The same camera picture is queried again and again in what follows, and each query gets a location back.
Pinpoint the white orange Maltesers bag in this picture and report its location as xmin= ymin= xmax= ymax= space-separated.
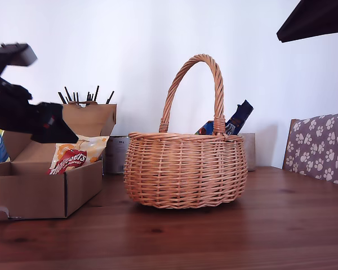
xmin=47 ymin=134 xmax=110 ymax=176

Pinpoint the blue Terry's egg bag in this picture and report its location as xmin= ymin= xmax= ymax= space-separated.
xmin=195 ymin=100 xmax=254 ymax=136

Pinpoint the open brown cardboard box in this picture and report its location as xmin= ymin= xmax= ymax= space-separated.
xmin=0 ymin=103 xmax=118 ymax=222

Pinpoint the metal tin can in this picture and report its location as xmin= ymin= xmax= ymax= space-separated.
xmin=105 ymin=136 xmax=130 ymax=175

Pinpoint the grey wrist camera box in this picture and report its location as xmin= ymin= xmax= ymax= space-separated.
xmin=0 ymin=42 xmax=38 ymax=68

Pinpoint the woven wicker basket with handle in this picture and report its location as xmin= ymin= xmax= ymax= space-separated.
xmin=123 ymin=53 xmax=248 ymax=209

